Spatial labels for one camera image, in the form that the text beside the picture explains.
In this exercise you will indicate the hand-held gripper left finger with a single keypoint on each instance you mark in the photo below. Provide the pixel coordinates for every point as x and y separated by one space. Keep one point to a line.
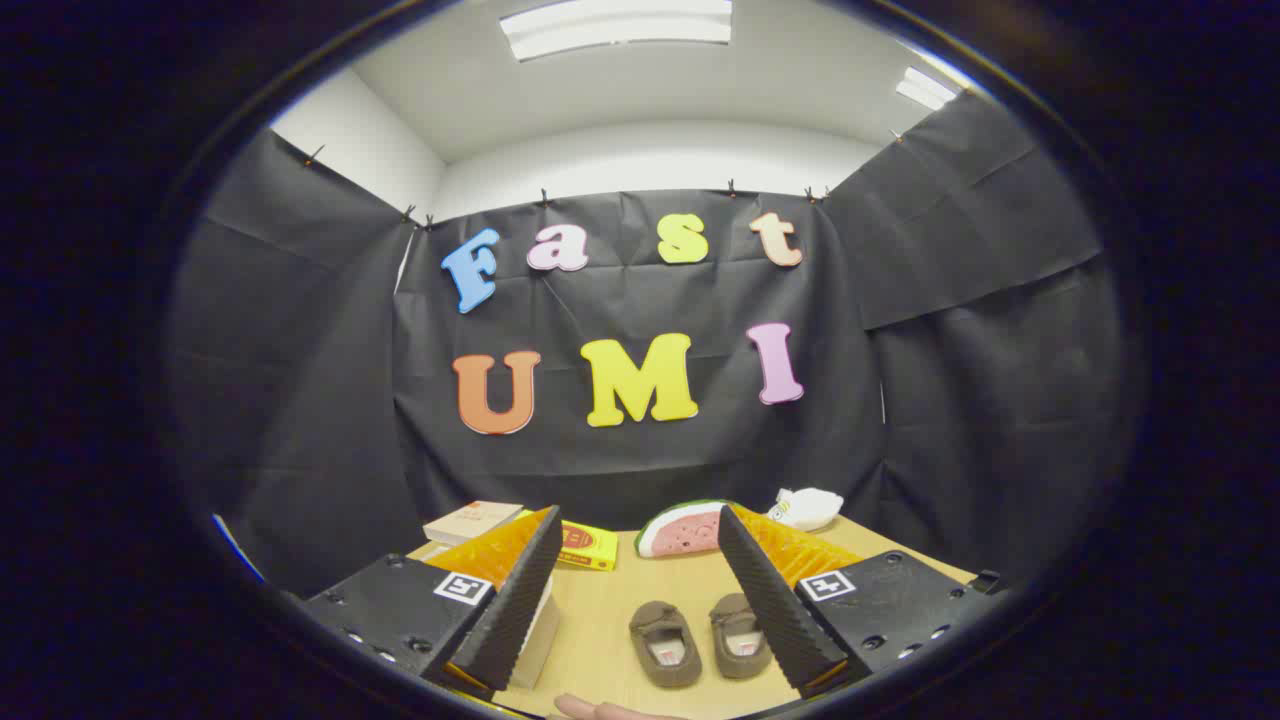
520 600

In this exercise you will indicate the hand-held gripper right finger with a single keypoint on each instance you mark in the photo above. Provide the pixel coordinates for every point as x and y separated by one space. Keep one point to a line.
770 610

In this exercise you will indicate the brown fuzzy shoe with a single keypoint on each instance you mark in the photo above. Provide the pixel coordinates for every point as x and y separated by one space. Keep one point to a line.
665 650
740 640

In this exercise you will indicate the cream fabric storage box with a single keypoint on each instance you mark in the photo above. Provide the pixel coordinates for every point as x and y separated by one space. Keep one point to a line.
540 640

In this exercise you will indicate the yellow book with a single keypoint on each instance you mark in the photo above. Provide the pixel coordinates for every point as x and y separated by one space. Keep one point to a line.
590 547

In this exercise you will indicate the beige book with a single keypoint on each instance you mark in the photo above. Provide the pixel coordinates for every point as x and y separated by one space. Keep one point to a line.
475 520

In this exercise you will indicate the white plush toy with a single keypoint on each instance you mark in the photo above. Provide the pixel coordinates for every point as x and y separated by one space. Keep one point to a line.
805 508

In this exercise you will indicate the watermelon plush toy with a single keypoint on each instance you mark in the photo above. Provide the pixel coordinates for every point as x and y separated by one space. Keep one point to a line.
680 530

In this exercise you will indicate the black table clamp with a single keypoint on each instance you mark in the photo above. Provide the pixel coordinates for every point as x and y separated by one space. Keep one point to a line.
985 581

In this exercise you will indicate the black backdrop cloth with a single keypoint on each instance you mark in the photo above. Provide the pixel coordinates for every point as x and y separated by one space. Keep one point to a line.
330 400

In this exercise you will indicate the small ceiling light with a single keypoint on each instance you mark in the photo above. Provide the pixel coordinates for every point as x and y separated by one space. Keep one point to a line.
925 88

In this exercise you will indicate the long ceiling light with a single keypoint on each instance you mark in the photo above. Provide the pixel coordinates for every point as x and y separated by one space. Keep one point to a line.
620 25

